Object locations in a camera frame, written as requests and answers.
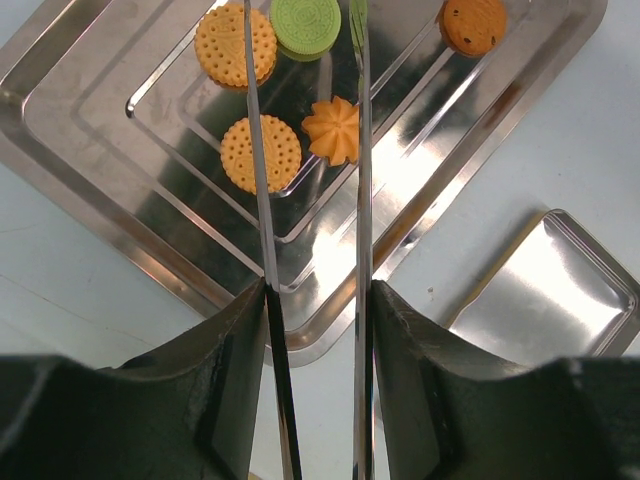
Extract small steel tin lid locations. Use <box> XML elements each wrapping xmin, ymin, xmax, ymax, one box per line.
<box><xmin>444</xmin><ymin>209</ymin><xmax>639</xmax><ymax>365</ymax></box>

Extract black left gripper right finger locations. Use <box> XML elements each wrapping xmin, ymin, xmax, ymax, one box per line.
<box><xmin>372</xmin><ymin>281</ymin><xmax>639</xmax><ymax>479</ymax></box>

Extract orange swirl flower cookie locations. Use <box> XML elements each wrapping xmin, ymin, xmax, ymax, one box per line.
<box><xmin>301</xmin><ymin>96</ymin><xmax>359</xmax><ymax>166</ymax></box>

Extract dotted orange sandwich cookie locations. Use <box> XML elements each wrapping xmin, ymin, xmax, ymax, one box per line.
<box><xmin>194</xmin><ymin>4</ymin><xmax>277</xmax><ymax>90</ymax></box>
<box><xmin>220</xmin><ymin>115</ymin><xmax>302</xmax><ymax>194</ymax></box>

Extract green sandwich cookie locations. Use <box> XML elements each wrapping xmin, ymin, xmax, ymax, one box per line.
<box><xmin>269</xmin><ymin>0</ymin><xmax>342</xmax><ymax>61</ymax></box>

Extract steel tongs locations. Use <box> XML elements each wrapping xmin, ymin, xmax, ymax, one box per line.
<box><xmin>243</xmin><ymin>1</ymin><xmax>374</xmax><ymax>479</ymax></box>

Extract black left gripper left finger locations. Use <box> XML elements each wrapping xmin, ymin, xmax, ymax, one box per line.
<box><xmin>1</xmin><ymin>281</ymin><xmax>266</xmax><ymax>479</ymax></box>

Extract orange chocolate chip cookie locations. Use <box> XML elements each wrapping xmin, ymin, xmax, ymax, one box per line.
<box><xmin>438</xmin><ymin>0</ymin><xmax>508</xmax><ymax>57</ymax></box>

